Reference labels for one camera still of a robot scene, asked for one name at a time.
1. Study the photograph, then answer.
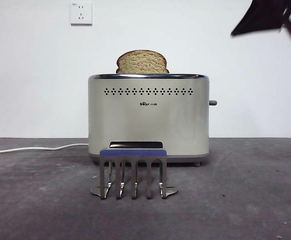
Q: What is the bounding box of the brown bread slice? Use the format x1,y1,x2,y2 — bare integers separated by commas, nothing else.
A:
115,49,171,75

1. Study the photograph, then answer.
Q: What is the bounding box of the cream steel two-slot toaster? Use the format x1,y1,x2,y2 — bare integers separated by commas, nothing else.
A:
87,73,211,168

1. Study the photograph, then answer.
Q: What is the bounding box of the steel toast rack blue top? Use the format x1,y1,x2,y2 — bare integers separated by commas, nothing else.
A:
90,148,179,200

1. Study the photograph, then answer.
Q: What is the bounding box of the white power cable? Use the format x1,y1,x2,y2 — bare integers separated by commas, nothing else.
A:
0,142,89,154

